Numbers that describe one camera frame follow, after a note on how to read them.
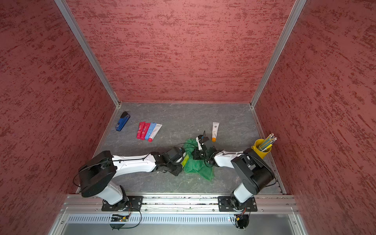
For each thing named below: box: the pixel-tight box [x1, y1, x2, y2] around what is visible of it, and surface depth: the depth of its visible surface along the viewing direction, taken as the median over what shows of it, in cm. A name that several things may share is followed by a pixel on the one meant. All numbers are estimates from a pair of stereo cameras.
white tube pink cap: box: [148, 123, 163, 143], surface depth 103 cm
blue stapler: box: [115, 111, 131, 132], surface depth 109 cm
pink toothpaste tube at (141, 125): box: [136, 121, 146, 140], surface depth 105 cm
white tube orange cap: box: [211, 122, 220, 143], surface depth 105 cm
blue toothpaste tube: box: [144, 122, 157, 141], surface depth 105 cm
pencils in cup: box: [258, 133, 278, 152], surface depth 85 cm
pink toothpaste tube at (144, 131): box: [140, 122, 151, 141], surface depth 104 cm
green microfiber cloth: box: [183, 138, 214, 182], surface depth 86 cm
